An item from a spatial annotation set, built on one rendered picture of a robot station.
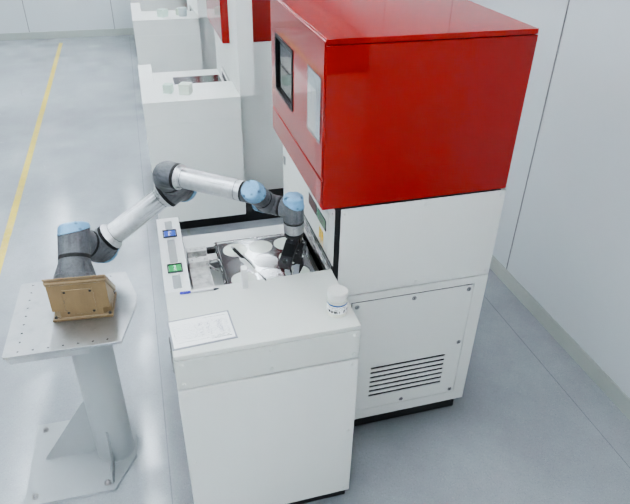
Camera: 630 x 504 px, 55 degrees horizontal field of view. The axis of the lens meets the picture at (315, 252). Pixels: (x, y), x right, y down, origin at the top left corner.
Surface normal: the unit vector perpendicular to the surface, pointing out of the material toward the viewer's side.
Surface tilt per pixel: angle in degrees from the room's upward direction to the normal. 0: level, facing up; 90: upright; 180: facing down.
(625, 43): 90
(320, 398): 90
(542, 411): 0
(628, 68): 90
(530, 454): 0
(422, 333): 90
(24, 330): 0
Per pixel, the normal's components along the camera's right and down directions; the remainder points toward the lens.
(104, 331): 0.02, -0.84
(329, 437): 0.27, 0.53
